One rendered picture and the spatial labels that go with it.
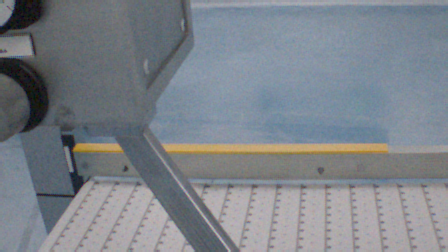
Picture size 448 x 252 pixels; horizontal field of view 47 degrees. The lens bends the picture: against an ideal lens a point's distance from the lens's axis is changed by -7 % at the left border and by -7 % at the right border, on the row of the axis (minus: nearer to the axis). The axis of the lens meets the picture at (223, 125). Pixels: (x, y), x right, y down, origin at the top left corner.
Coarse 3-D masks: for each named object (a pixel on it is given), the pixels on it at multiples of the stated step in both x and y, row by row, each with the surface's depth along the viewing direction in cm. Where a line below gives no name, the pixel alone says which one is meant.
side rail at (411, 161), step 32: (96, 160) 59; (128, 160) 59; (192, 160) 57; (224, 160) 57; (256, 160) 56; (288, 160) 55; (320, 160) 55; (352, 160) 54; (384, 160) 54; (416, 160) 53
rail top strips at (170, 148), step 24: (96, 144) 60; (168, 144) 59; (192, 144) 58; (216, 144) 58; (240, 144) 57; (264, 144) 57; (288, 144) 56; (312, 144) 56; (336, 144) 55; (360, 144) 55; (384, 144) 54
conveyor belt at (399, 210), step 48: (96, 192) 58; (144, 192) 57; (240, 192) 56; (288, 192) 55; (336, 192) 54; (384, 192) 53; (432, 192) 52; (48, 240) 51; (96, 240) 50; (144, 240) 49; (240, 240) 48; (288, 240) 48; (336, 240) 47; (384, 240) 46; (432, 240) 46
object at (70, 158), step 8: (64, 136) 60; (72, 136) 60; (64, 144) 60; (72, 144) 60; (64, 152) 61; (72, 152) 61; (72, 160) 61; (72, 168) 62; (72, 176) 62; (80, 176) 62; (72, 184) 63; (80, 184) 63
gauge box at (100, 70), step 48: (48, 0) 20; (96, 0) 19; (144, 0) 22; (48, 48) 21; (96, 48) 20; (144, 48) 22; (192, 48) 30; (48, 96) 22; (96, 96) 21; (144, 96) 22
